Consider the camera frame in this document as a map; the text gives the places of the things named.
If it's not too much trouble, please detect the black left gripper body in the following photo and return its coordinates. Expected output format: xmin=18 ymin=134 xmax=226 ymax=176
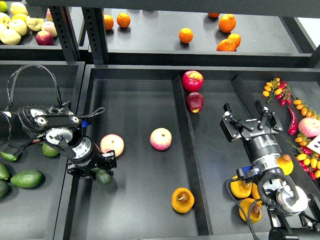
xmin=70 ymin=148 xmax=103 ymax=171

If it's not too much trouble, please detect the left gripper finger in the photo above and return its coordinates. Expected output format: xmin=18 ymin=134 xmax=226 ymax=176
xmin=66 ymin=163 xmax=96 ymax=180
xmin=101 ymin=150 xmax=117 ymax=176

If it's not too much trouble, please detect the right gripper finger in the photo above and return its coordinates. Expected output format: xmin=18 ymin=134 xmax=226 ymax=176
xmin=223 ymin=103 xmax=254 ymax=132
xmin=254 ymin=100 xmax=283 ymax=132

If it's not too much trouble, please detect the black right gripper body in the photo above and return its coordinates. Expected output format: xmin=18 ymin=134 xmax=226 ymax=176
xmin=219 ymin=116 xmax=284 ymax=162

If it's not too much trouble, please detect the dark green avocado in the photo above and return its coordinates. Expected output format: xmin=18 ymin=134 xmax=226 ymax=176
xmin=93 ymin=168 xmax=113 ymax=186

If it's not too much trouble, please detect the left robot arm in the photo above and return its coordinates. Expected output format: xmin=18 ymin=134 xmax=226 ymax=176
xmin=0 ymin=103 xmax=117 ymax=180

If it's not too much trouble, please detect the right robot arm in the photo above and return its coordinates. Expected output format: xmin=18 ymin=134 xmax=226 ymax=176
xmin=220 ymin=100 xmax=320 ymax=240

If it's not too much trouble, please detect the light green avocado lower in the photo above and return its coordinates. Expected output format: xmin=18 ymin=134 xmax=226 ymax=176
xmin=42 ymin=143 xmax=59 ymax=157

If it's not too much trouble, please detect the green avocado lying flat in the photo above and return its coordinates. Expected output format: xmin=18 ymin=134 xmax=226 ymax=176
xmin=10 ymin=169 xmax=44 ymax=189

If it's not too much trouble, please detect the green avocado far left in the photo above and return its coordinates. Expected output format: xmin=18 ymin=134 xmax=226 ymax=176
xmin=0 ymin=152 xmax=20 ymax=162

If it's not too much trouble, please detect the avocado at edge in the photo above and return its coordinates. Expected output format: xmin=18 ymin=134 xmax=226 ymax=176
xmin=0 ymin=163 xmax=11 ymax=181
xmin=0 ymin=180 xmax=11 ymax=198

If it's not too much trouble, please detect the avocado at lower left edge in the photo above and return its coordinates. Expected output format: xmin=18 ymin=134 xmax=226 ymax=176
xmin=0 ymin=180 xmax=11 ymax=198

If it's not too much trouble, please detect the yellow pear bottom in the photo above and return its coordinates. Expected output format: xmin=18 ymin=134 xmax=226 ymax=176
xmin=239 ymin=198 xmax=263 ymax=223

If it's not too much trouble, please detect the pink apple left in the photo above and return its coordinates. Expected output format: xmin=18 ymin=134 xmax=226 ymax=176
xmin=100 ymin=134 xmax=125 ymax=157

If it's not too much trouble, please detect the pink apple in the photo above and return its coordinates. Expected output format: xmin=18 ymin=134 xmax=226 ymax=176
xmin=150 ymin=127 xmax=172 ymax=151
xmin=100 ymin=134 xmax=125 ymax=157

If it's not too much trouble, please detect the red chili pepper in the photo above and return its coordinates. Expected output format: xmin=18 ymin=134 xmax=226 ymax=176
xmin=287 ymin=106 xmax=298 ymax=136

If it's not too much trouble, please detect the black tray divider right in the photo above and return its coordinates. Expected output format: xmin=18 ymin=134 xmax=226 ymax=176
xmin=231 ymin=76 xmax=320 ymax=202

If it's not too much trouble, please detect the black tray divider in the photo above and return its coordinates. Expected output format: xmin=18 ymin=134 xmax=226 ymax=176
xmin=171 ymin=75 xmax=213 ymax=236
xmin=231 ymin=76 xmax=320 ymax=202

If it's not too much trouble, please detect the upper cherry tomato bunch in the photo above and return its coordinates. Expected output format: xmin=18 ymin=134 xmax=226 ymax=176
xmin=262 ymin=77 xmax=292 ymax=106

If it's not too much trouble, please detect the cherry tomato bunch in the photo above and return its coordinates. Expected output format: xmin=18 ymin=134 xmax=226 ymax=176
xmin=262 ymin=77 xmax=292 ymax=106
xmin=287 ymin=133 xmax=320 ymax=181

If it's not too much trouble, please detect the dark red apple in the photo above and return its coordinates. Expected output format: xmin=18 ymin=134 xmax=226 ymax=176
xmin=186 ymin=92 xmax=204 ymax=114

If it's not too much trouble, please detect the pink apple right edge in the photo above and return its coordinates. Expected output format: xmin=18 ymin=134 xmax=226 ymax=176
xmin=298 ymin=117 xmax=320 ymax=138

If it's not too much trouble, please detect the bright red apple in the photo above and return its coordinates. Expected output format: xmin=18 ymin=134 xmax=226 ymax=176
xmin=181 ymin=70 xmax=204 ymax=93

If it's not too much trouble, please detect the white label card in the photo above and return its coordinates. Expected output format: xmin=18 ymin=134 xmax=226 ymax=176
xmin=307 ymin=135 xmax=320 ymax=154

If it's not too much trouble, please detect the lower cherry tomato bunch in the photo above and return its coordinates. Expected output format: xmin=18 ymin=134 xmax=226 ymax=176
xmin=287 ymin=133 xmax=320 ymax=181

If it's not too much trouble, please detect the black left tray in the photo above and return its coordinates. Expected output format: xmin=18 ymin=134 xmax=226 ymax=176
xmin=0 ymin=61 xmax=84 ymax=240

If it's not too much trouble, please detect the black tray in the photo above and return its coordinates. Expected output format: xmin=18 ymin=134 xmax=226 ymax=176
xmin=62 ymin=65 xmax=320 ymax=240
xmin=0 ymin=61 xmax=84 ymax=240

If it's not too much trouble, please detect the pink apple centre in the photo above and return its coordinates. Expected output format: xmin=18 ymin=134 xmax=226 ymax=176
xmin=150 ymin=127 xmax=172 ymax=151

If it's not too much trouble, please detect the black middle tray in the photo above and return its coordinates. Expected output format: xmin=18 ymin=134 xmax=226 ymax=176
xmin=62 ymin=65 xmax=320 ymax=240

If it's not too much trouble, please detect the orange front right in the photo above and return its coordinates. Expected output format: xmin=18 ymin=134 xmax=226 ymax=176
xmin=216 ymin=39 xmax=237 ymax=52

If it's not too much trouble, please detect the orange right small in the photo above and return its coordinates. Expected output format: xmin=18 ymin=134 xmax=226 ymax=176
xmin=227 ymin=33 xmax=242 ymax=48

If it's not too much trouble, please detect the orange centre shelf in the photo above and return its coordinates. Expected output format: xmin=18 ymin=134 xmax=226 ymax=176
xmin=178 ymin=27 xmax=194 ymax=44

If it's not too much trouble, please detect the large orange upper right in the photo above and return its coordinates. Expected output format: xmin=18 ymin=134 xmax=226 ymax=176
xmin=218 ymin=14 xmax=237 ymax=33

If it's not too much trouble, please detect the orange under top shelf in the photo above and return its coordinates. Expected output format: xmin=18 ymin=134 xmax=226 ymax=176
xmin=207 ymin=12 xmax=220 ymax=19

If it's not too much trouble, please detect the black tray divider centre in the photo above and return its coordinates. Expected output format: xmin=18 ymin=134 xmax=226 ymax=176
xmin=171 ymin=75 xmax=213 ymax=236

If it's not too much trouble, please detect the orange cherry tomato string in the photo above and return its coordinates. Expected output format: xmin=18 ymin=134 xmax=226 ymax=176
xmin=293 ymin=97 xmax=319 ymax=120

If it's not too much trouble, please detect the black braided cable left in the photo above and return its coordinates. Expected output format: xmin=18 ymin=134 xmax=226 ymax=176
xmin=4 ymin=64 xmax=106 ymax=120

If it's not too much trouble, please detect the black cable right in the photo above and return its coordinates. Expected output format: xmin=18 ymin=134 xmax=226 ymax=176
xmin=226 ymin=178 xmax=263 ymax=240

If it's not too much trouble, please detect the right black shelf post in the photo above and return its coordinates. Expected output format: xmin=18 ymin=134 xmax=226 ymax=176
xmin=81 ymin=7 xmax=110 ymax=65

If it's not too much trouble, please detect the black shelf post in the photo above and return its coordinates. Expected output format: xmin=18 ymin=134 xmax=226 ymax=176
xmin=49 ymin=6 xmax=80 ymax=62
xmin=81 ymin=7 xmax=110 ymax=65

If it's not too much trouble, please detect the left black shelf post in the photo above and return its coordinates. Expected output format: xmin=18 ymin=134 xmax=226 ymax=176
xmin=49 ymin=6 xmax=80 ymax=62

